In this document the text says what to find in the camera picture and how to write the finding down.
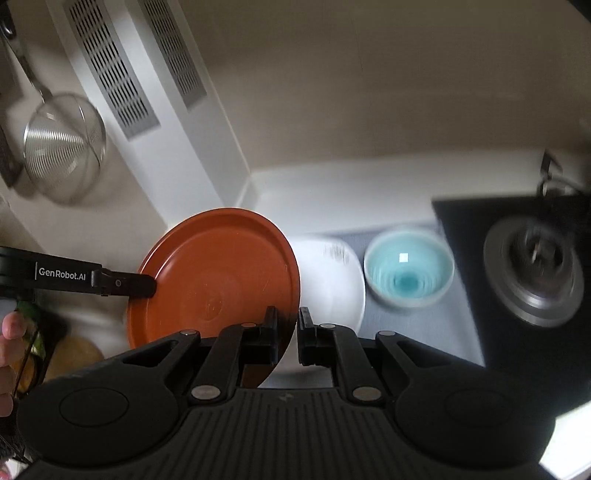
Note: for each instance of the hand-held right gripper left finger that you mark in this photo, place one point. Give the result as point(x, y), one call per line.
point(265, 333)

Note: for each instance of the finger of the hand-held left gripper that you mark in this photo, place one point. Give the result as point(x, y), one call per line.
point(131, 284)

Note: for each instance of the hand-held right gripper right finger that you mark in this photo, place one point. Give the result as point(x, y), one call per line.
point(306, 339)

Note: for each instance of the orange plate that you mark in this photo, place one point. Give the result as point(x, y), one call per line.
point(217, 277)

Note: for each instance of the person's left hand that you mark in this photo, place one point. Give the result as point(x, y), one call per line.
point(11, 328)

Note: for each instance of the white plate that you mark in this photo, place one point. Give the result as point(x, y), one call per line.
point(330, 286)

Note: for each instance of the green packet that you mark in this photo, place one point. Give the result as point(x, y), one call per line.
point(34, 332)

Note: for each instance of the yellow round board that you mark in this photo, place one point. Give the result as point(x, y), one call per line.
point(76, 355)

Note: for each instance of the light blue bowl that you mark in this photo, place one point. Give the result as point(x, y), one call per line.
point(408, 272)

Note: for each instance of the metal mesh strainer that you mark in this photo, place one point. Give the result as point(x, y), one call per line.
point(64, 145)

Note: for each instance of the white range hood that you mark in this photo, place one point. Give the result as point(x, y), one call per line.
point(138, 92)

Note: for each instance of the black gas stove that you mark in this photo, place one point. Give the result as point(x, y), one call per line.
point(475, 217)

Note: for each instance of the silver stove burner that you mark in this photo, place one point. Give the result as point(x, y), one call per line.
point(533, 272)

